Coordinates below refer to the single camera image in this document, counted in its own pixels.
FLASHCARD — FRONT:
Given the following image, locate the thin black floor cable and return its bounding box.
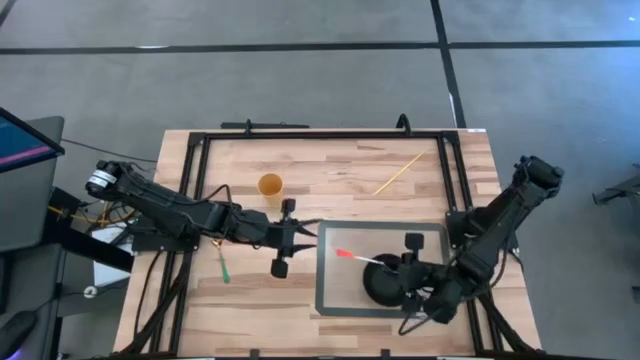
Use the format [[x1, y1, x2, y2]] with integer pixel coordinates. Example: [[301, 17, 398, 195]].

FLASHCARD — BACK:
[[59, 137, 159, 164]]

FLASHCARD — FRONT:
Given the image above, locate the black stand leg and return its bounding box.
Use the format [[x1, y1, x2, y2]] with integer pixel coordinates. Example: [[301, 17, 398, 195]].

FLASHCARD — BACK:
[[591, 163, 640, 207]]

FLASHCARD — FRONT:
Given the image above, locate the black bowl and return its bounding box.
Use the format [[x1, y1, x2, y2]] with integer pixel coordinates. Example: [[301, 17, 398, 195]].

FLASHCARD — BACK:
[[362, 253, 417, 308]]

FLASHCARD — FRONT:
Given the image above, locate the yellow cable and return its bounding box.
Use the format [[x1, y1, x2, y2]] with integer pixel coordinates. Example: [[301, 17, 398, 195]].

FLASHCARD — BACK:
[[47, 202, 137, 227]]

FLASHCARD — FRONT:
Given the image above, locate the green-handled gold spoon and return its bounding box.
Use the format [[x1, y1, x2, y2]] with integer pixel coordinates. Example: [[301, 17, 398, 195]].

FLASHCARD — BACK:
[[212, 239, 232, 285]]

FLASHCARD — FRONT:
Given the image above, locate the grey-bordered baking mat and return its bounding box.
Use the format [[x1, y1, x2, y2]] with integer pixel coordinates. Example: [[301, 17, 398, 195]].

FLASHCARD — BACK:
[[314, 219, 459, 320]]

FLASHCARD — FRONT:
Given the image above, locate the yellow plastic cup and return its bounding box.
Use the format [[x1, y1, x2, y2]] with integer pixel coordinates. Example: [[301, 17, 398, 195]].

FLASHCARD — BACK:
[[256, 172, 285, 202]]

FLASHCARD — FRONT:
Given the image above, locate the black aluminium table frame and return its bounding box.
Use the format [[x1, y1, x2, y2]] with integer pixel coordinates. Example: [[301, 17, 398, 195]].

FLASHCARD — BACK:
[[114, 127, 544, 360]]

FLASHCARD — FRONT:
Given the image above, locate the yellow chopstick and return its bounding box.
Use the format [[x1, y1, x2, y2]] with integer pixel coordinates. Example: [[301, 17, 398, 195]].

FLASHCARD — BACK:
[[372, 151, 427, 197]]

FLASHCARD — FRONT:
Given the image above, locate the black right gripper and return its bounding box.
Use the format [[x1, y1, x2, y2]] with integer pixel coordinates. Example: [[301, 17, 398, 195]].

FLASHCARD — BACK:
[[382, 232, 436, 315]]

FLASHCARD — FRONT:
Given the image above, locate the tilted computer monitor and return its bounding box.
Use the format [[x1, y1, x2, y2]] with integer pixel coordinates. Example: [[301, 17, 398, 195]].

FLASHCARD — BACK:
[[0, 106, 66, 174]]

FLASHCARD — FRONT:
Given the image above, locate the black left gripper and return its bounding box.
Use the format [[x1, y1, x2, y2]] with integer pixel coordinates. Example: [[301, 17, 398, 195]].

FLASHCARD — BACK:
[[234, 198, 324, 280]]

